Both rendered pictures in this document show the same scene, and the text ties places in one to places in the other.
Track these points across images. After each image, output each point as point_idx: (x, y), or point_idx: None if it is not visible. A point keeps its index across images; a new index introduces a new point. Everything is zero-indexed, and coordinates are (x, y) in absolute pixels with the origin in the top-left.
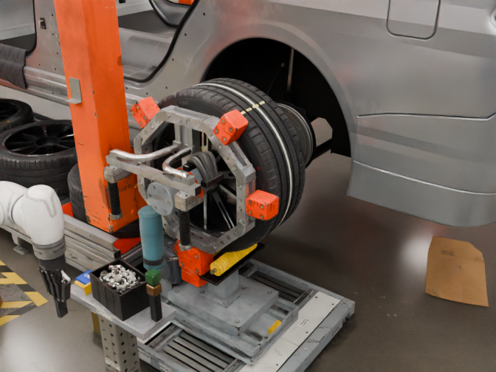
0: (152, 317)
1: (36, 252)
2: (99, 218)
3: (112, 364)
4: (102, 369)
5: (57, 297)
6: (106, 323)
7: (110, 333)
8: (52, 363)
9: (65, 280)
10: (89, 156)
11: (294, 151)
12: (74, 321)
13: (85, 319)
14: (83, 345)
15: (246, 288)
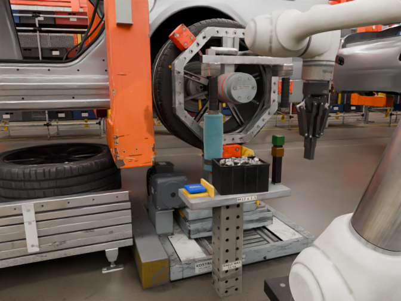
0: (277, 181)
1: (326, 72)
2: (139, 154)
3: (232, 265)
4: (199, 296)
5: (316, 132)
6: (233, 217)
7: (236, 227)
8: None
9: (331, 105)
10: (133, 85)
11: None
12: (111, 297)
13: (118, 289)
14: (154, 300)
15: None
